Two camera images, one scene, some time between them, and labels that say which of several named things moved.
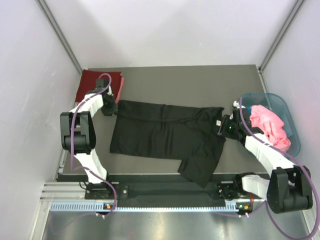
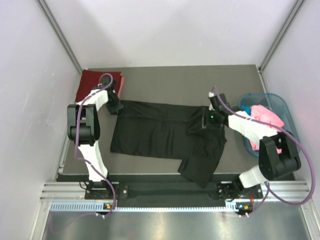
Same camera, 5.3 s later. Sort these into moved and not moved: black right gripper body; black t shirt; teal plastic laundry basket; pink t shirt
Moved: black right gripper body
Not moved: pink t shirt; teal plastic laundry basket; black t shirt
